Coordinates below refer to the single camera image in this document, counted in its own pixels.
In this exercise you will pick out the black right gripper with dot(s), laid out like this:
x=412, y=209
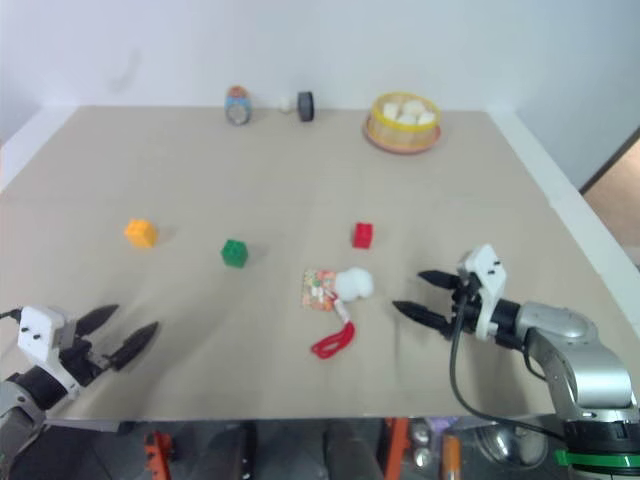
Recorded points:
x=466, y=312

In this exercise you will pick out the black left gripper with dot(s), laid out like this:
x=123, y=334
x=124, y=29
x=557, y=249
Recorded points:
x=82, y=357

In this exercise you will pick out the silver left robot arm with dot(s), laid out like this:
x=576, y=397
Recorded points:
x=36, y=387

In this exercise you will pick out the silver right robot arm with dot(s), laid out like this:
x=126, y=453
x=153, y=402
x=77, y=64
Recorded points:
x=590, y=370

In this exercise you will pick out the white fluffy ball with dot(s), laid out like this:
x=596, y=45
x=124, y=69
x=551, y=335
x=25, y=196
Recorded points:
x=354, y=284

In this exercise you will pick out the red cube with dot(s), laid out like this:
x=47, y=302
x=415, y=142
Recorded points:
x=362, y=236

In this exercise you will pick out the orange cube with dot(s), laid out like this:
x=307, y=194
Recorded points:
x=140, y=233

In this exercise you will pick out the orange clamp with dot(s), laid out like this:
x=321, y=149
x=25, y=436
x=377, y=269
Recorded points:
x=159, y=450

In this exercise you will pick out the green cube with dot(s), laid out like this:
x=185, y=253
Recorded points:
x=234, y=253

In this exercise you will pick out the pink plate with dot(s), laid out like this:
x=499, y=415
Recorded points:
x=400, y=149

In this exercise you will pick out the orange bottle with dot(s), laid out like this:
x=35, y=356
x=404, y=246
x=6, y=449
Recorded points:
x=451, y=457

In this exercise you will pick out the yellow mesh basket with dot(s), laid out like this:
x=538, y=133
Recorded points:
x=400, y=132

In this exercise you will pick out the shiny metal dome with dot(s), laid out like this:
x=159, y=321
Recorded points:
x=510, y=445

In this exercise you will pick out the white cube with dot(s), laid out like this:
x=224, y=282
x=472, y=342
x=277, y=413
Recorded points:
x=414, y=108
x=391, y=110
x=407, y=119

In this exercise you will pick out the beige table cover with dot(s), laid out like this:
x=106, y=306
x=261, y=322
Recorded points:
x=280, y=190

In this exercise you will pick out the brown wooden door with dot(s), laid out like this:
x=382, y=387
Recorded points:
x=617, y=200

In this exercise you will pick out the black tape roll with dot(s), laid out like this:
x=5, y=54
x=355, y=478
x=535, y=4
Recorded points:
x=305, y=106

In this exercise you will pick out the small white object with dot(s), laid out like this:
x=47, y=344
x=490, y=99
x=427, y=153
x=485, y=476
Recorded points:
x=285, y=104

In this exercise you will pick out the colourful printed can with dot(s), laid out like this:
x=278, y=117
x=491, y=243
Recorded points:
x=238, y=106

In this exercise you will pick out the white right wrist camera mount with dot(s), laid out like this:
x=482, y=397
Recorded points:
x=487, y=267

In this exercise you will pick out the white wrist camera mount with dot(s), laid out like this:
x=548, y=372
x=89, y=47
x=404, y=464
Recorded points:
x=487, y=267
x=36, y=327

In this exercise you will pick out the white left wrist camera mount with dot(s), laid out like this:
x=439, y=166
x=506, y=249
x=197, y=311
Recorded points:
x=36, y=327

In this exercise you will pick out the orange metal post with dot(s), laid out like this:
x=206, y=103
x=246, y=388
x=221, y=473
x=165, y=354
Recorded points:
x=396, y=442

